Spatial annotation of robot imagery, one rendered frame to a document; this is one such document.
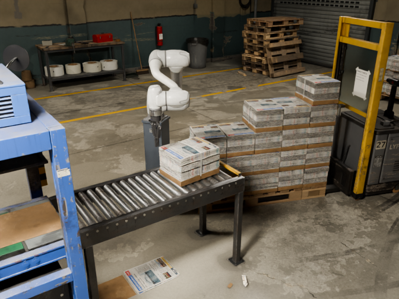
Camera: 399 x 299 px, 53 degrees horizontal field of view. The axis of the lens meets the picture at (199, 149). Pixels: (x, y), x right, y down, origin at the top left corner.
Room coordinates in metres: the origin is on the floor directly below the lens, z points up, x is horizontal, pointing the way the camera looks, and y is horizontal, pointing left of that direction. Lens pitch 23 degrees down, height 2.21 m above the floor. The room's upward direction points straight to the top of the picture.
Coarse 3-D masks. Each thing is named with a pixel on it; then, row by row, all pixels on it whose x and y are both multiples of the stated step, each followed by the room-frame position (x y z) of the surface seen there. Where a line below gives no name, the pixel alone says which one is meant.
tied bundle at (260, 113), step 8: (248, 104) 3.85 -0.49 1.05; (256, 104) 3.82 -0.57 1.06; (264, 104) 3.82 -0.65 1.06; (272, 104) 3.82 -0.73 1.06; (248, 112) 3.83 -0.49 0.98; (256, 112) 3.62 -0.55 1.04; (264, 112) 3.64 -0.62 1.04; (272, 112) 3.66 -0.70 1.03; (280, 112) 3.68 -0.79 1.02; (248, 120) 3.80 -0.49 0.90; (256, 120) 3.63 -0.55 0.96; (264, 120) 3.64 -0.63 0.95; (272, 120) 3.66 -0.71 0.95; (280, 120) 3.68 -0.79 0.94; (256, 128) 3.62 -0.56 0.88
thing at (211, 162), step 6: (192, 138) 2.97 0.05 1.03; (198, 138) 2.97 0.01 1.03; (192, 144) 2.85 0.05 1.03; (198, 144) 2.85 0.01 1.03; (204, 144) 2.85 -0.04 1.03; (210, 144) 2.85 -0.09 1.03; (204, 150) 2.74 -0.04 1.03; (210, 150) 2.75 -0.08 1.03; (216, 150) 2.79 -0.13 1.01; (204, 156) 2.71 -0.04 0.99; (210, 156) 2.75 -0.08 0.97; (216, 156) 2.78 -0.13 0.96; (204, 162) 2.71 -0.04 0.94; (210, 162) 2.75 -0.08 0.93; (216, 162) 2.79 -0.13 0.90; (204, 168) 2.72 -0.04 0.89; (210, 168) 2.76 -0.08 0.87; (216, 168) 2.79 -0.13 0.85
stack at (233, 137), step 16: (192, 128) 3.76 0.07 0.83; (208, 128) 3.76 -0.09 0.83; (224, 128) 3.76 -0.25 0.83; (240, 128) 3.76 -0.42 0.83; (304, 128) 3.76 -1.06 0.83; (224, 144) 3.53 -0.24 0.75; (240, 144) 3.58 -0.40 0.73; (256, 144) 3.62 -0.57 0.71; (272, 144) 3.67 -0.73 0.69; (288, 144) 3.71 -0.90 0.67; (304, 144) 3.75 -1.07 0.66; (224, 160) 3.54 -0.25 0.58; (240, 160) 3.58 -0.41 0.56; (256, 160) 3.62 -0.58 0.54; (272, 160) 3.66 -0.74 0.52; (288, 160) 3.72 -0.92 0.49; (304, 160) 3.75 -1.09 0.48; (256, 176) 3.63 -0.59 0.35; (272, 176) 3.67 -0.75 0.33; (288, 176) 3.71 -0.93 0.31; (272, 192) 3.67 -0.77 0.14; (288, 192) 3.72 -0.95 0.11; (208, 208) 3.50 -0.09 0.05; (224, 208) 3.54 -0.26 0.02
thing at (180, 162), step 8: (168, 144) 2.84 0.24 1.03; (176, 144) 2.85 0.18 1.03; (160, 152) 2.77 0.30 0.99; (168, 152) 2.69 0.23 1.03; (176, 152) 2.69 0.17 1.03; (184, 152) 2.69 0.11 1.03; (192, 152) 2.69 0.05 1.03; (160, 160) 2.79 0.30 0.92; (168, 160) 2.70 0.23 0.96; (176, 160) 2.61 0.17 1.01; (184, 160) 2.59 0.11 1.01; (192, 160) 2.64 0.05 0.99; (160, 168) 2.79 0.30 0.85; (168, 168) 2.71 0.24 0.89; (176, 168) 2.62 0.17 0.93; (184, 168) 2.60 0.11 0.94; (192, 168) 2.64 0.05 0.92; (176, 176) 2.63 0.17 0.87; (184, 176) 2.60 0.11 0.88; (192, 176) 2.65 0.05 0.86
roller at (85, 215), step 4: (76, 200) 2.40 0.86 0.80; (76, 204) 2.35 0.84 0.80; (80, 204) 2.34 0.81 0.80; (80, 208) 2.29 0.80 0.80; (84, 208) 2.29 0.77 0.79; (80, 212) 2.26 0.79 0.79; (84, 212) 2.24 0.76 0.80; (84, 216) 2.20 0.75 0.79; (88, 216) 2.19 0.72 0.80; (84, 220) 2.18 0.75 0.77; (88, 220) 2.15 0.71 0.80; (92, 220) 2.14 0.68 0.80; (88, 224) 2.12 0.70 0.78
